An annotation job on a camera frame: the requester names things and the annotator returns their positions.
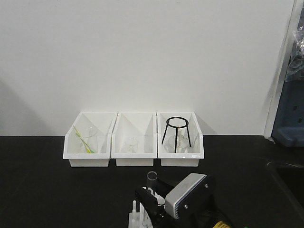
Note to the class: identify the black sink basin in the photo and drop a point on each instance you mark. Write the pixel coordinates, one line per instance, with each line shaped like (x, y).
(290, 178)

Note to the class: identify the clear glass flask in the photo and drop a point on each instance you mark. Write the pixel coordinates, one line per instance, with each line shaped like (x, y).
(182, 146)

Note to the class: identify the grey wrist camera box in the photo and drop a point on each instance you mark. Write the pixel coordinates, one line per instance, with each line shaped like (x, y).
(180, 192)

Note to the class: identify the white test tube rack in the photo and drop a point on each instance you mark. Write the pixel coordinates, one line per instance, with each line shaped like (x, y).
(135, 218)

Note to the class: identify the white middle storage bin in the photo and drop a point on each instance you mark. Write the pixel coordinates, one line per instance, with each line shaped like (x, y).
(141, 125)

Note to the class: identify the white right storage bin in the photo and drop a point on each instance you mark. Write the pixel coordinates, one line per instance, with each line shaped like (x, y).
(196, 136)

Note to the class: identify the clear glass test tube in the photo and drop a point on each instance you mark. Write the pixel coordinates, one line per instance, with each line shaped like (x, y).
(150, 186)

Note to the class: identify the white storage bin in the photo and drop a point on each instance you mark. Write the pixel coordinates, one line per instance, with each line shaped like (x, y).
(141, 125)
(196, 136)
(74, 150)

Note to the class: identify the clear plastic bag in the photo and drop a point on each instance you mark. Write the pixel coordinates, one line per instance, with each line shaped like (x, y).
(295, 70)

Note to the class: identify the grey pegboard drying rack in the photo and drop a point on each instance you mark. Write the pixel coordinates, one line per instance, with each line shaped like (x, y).
(288, 128)

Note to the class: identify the small clear glass beaker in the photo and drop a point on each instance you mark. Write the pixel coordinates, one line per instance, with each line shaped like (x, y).
(130, 145)

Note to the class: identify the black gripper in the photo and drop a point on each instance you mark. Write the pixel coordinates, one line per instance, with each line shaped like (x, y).
(197, 210)

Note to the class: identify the white left storage bin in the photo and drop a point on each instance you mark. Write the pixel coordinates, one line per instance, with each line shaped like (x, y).
(74, 150)

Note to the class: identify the black wire tripod stand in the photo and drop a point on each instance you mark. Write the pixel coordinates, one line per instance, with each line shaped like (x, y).
(176, 123)

